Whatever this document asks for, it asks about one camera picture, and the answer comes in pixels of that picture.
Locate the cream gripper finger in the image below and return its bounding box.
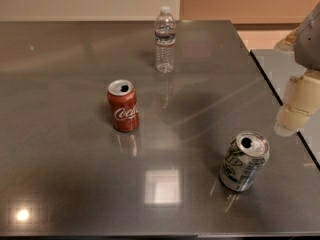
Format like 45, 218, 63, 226
274, 28, 298, 52
274, 69, 320, 137

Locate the silver green 7up can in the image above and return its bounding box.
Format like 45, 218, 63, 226
219, 131, 270, 192

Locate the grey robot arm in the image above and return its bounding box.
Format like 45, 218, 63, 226
274, 3, 320, 137

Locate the red Coca-Cola can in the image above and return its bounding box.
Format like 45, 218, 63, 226
107, 79, 139, 132

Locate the clear plastic water bottle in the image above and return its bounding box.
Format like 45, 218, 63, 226
154, 6, 176, 73

